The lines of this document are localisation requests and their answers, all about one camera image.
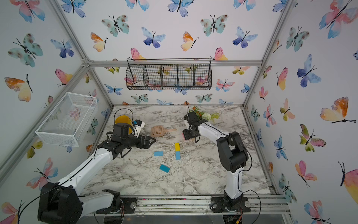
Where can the yellow building block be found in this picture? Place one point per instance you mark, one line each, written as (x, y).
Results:
(177, 146)

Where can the light blue building block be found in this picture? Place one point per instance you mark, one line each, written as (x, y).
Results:
(158, 153)

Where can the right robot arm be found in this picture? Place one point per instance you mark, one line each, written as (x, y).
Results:
(233, 157)

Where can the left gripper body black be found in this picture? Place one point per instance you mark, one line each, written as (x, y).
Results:
(138, 142)

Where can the white mesh wall basket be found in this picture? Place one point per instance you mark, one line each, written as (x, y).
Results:
(69, 119)

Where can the black wire wall basket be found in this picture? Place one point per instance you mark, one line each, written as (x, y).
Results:
(169, 74)

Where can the teal building block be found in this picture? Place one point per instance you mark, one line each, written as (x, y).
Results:
(164, 168)

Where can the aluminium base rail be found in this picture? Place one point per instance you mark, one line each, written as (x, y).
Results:
(203, 205)

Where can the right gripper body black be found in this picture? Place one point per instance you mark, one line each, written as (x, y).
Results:
(190, 128)

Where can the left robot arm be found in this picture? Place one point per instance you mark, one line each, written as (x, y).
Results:
(61, 203)

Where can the white pot artificial flowers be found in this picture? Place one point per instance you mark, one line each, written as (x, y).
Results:
(210, 117)

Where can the beige plastic slotted scoop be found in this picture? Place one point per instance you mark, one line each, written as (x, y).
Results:
(159, 131)

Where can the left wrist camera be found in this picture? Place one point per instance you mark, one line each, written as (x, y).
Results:
(138, 126)

